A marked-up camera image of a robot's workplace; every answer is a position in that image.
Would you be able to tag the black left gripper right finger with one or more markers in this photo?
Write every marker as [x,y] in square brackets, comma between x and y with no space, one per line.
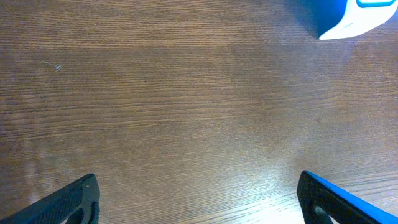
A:
[323,202]

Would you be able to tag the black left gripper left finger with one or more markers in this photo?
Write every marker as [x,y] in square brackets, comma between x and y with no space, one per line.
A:
[77,202]

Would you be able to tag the white barcode scanner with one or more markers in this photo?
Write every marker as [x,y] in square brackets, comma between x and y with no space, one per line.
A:
[342,19]

